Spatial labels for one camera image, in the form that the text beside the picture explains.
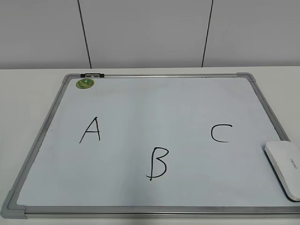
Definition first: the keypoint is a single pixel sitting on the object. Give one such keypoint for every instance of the white whiteboard eraser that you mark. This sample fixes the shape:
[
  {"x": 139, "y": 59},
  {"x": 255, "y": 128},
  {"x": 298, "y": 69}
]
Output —
[{"x": 285, "y": 159}]

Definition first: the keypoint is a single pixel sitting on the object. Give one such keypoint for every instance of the aluminium framed whiteboard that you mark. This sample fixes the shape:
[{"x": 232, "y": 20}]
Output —
[{"x": 146, "y": 146}]

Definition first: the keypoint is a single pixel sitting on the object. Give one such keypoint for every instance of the black grey board clip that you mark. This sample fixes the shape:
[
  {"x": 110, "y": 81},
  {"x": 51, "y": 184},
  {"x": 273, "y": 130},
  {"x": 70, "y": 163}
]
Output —
[{"x": 95, "y": 75}]

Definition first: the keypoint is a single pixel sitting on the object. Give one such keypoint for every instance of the round green magnet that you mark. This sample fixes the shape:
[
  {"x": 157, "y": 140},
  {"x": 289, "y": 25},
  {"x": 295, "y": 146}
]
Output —
[{"x": 85, "y": 83}]

